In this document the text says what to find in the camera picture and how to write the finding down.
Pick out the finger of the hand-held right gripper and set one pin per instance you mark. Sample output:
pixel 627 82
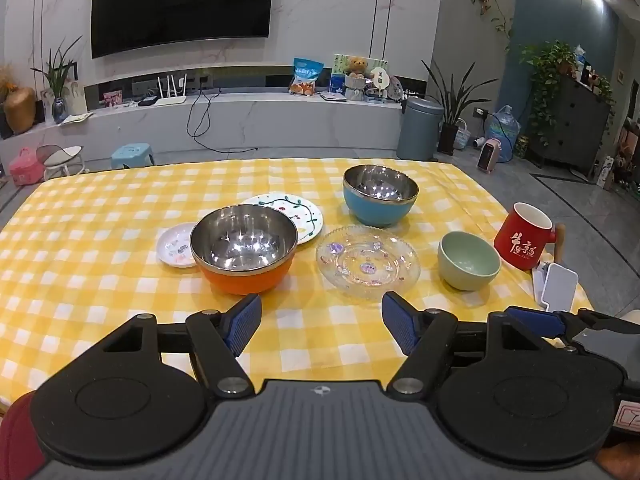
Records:
pixel 537 322

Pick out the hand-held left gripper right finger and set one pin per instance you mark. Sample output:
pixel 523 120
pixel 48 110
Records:
pixel 400 324

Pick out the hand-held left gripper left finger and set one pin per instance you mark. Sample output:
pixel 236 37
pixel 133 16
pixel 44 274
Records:
pixel 244 324

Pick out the orange steel bowl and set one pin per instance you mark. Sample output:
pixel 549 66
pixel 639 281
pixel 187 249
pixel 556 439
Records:
pixel 240 280

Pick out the clear glass plate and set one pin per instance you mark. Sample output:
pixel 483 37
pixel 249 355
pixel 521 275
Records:
pixel 350 260

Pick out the green ceramic bowl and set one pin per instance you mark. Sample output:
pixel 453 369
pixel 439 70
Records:
pixel 465 275

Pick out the small white sticker plate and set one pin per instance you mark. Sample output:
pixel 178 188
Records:
pixel 172 252

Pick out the blue steel bowl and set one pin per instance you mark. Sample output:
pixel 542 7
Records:
pixel 375 212

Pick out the white vine-painted plate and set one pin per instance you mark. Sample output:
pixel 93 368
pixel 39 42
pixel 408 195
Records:
pixel 306 220

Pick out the white rectangular plastic object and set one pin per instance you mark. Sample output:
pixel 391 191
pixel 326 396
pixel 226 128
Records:
pixel 560 285

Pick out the red mug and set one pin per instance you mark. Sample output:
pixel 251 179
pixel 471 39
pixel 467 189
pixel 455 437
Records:
pixel 520 240

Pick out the yellow checked tablecloth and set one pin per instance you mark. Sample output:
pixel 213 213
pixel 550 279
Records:
pixel 100 270

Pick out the pink space heater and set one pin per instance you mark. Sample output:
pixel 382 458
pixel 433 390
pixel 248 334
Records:
pixel 488 155

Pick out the blue water jug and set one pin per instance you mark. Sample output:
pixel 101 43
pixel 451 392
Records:
pixel 505 132

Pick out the grey trash can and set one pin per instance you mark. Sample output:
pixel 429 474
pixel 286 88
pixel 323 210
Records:
pixel 419 130

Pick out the woven basket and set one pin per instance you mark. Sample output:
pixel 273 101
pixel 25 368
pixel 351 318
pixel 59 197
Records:
pixel 462 135

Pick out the dark grey cabinet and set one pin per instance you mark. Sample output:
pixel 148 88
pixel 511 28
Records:
pixel 575 125

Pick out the light blue stool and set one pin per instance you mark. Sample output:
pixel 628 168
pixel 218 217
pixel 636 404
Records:
pixel 131 156

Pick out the long-leaf potted plant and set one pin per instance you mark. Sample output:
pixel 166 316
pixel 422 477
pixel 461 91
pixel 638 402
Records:
pixel 450 110

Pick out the white router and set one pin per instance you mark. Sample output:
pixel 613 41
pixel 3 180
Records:
pixel 171 100

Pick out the baby rocker seat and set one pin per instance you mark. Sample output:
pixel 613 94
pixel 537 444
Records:
pixel 62 157

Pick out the trailing pothos plant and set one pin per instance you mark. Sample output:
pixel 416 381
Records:
pixel 545 75

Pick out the teddy bear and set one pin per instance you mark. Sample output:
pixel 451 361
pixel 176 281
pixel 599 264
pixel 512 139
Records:
pixel 357 77

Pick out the blue snack bag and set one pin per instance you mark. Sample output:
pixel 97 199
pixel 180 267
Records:
pixel 306 75

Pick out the red cloth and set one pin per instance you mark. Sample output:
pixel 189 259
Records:
pixel 17 445

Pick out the pink card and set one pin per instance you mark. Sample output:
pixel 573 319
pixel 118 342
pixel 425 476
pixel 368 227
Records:
pixel 112 98

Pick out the green picture box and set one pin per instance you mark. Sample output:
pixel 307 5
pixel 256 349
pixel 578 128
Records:
pixel 340 67

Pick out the pink box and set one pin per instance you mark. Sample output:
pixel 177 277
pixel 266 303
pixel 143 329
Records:
pixel 26 170

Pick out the plant in blue vase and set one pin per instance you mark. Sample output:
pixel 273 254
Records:
pixel 58 105

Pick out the gold vase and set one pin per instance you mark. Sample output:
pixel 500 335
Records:
pixel 20 110

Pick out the dried flower bunch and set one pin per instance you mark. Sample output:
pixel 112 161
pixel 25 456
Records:
pixel 7 82

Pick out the black wall television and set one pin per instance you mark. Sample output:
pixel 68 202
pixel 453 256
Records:
pixel 180 5

